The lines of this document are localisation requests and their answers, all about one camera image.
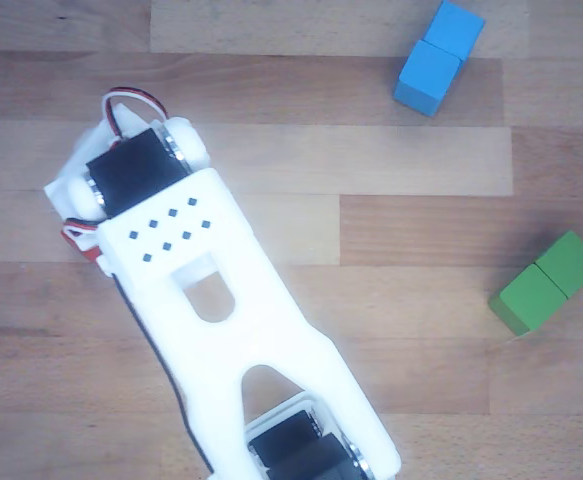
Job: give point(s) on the long blue block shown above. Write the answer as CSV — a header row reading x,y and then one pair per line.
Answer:
x,y
433,70

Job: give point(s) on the long red block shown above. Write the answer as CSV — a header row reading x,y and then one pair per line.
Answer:
x,y
88,252

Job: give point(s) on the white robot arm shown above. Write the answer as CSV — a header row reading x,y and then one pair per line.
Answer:
x,y
231,350

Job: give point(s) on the long green block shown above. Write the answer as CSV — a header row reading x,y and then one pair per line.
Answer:
x,y
546,285

